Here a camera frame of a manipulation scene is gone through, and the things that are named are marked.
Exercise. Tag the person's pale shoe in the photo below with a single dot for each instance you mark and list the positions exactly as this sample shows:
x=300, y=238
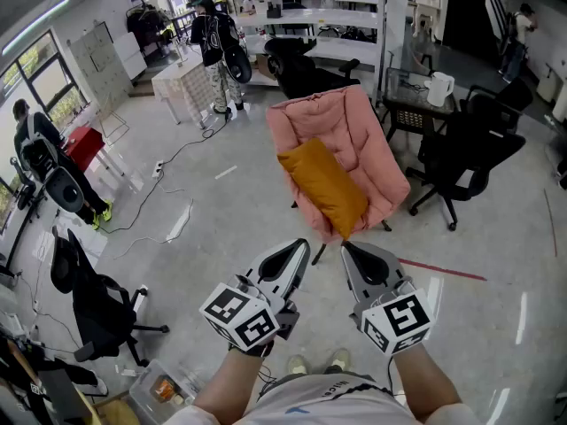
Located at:
x=297, y=365
x=339, y=360

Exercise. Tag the clear plastic bin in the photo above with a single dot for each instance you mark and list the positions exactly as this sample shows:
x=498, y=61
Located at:
x=150, y=383

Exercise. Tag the black oval device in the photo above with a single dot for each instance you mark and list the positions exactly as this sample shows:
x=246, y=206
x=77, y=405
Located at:
x=64, y=190
x=237, y=64

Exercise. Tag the table with patterned cloth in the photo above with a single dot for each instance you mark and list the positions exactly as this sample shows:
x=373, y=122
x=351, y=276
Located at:
x=186, y=82

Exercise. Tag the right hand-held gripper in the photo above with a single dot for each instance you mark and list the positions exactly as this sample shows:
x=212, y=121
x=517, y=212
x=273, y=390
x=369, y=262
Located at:
x=398, y=321

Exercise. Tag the black office chair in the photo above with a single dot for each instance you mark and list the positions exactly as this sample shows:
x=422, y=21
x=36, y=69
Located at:
x=97, y=308
x=509, y=100
x=301, y=73
x=465, y=157

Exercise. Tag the white kettle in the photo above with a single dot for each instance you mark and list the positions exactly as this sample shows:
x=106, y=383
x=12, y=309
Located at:
x=438, y=89

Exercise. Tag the red table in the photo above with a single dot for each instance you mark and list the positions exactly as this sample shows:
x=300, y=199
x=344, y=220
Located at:
x=86, y=146

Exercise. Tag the white locker cabinet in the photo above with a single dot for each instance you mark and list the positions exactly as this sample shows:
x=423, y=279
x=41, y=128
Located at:
x=99, y=60

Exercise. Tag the person's right pale shoe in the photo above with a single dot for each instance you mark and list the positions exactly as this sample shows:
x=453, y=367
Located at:
x=339, y=360

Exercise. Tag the person's left pale shoe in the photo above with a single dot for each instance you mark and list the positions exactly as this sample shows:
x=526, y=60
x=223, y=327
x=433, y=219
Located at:
x=297, y=365

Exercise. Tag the orange pillow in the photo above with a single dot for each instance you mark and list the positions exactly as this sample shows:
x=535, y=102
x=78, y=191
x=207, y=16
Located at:
x=325, y=184

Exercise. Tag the black-framed window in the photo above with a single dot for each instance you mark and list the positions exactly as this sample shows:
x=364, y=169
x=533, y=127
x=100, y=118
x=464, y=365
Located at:
x=48, y=82

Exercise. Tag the black glass-top table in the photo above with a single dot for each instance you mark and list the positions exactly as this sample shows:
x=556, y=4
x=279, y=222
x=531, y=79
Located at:
x=407, y=82

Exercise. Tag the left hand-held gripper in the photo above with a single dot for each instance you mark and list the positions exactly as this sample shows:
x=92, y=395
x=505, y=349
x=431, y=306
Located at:
x=239, y=317

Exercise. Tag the person's white t-shirt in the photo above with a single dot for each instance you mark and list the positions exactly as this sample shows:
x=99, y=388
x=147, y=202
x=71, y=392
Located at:
x=332, y=405

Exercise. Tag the long ceiling light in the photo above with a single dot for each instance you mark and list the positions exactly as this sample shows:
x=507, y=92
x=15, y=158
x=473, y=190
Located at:
x=35, y=27

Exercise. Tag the red floor tape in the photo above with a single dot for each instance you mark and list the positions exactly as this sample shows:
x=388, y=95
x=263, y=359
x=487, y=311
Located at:
x=443, y=269

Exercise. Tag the person's right forearm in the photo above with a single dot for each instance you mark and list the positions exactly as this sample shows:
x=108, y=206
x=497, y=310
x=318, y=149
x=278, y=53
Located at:
x=421, y=379

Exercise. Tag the person's left forearm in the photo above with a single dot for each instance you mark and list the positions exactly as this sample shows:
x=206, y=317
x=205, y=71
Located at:
x=230, y=383

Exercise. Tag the black wrist watch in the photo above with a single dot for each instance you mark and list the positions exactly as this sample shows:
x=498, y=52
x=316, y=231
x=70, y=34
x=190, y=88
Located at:
x=250, y=350

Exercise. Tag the pink padded chair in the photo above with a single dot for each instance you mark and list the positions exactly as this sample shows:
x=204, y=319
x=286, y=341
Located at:
x=345, y=122

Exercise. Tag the white shelf unit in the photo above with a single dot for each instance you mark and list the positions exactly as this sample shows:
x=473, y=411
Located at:
x=310, y=18

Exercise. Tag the white power strip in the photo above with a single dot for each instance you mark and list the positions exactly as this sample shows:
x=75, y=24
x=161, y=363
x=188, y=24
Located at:
x=157, y=169

